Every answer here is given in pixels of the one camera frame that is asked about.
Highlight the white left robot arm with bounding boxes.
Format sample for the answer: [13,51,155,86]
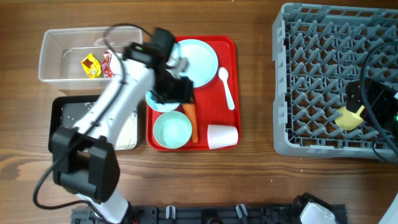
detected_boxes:
[46,41,193,223]

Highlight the white tissue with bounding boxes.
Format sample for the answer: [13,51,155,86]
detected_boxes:
[109,53,122,75]

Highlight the red tray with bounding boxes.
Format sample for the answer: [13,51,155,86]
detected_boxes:
[146,35,241,152]

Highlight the green bowl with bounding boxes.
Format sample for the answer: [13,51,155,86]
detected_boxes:
[152,111,192,149]

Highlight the pile of white rice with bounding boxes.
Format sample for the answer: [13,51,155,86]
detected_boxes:
[114,106,138,151]

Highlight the light blue plate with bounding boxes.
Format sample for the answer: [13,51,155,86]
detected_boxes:
[172,39,218,88]

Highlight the light blue bowl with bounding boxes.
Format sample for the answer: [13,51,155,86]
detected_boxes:
[146,91,180,113]

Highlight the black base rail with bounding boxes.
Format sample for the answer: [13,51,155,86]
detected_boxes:
[70,204,348,224]

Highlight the grey dishwasher rack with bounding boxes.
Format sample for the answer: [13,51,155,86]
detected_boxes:
[272,3,397,160]

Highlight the orange carrot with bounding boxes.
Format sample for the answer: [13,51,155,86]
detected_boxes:
[182,103,198,143]

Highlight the yellow plastic cup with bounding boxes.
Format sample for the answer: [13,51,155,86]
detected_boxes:
[335,106,365,131]

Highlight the red silver snack wrapper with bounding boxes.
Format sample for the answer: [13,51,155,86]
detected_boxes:
[101,52,113,78]

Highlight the black tray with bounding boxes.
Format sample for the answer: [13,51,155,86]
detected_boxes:
[48,95,139,152]

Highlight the white plastic spoon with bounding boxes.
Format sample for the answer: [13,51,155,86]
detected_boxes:
[218,67,235,110]

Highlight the yellow snack wrapper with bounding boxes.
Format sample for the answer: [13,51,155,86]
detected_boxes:
[81,53,102,78]

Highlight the clear plastic bin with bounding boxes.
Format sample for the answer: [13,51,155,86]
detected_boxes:
[38,26,146,91]

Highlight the pink plastic cup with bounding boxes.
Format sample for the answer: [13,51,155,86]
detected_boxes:
[207,124,239,149]

